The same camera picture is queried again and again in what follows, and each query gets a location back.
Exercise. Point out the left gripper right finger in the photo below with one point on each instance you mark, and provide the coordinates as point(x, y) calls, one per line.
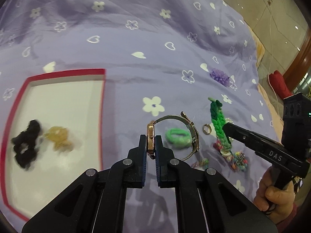
point(164, 169)

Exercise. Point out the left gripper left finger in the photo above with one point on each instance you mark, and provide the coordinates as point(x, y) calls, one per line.
point(136, 172)

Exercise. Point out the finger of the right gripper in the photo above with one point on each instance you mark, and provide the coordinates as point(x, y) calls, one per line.
point(254, 141)

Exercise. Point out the rose gold wristwatch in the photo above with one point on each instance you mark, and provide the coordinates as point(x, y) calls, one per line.
point(179, 138)

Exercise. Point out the right hand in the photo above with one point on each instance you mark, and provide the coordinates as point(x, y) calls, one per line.
point(282, 198)

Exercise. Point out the red cushion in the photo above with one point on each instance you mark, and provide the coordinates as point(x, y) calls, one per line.
point(278, 84)

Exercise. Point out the purple flower hair clip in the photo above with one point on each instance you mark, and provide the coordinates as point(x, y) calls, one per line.
point(220, 77)

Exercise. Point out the amber hair claw clip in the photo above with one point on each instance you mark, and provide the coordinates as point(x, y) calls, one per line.
point(60, 137)

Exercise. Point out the red white tray box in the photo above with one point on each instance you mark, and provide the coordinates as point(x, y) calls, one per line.
point(68, 106)

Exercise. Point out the black scrunchie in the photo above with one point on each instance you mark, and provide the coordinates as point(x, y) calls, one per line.
point(24, 145)

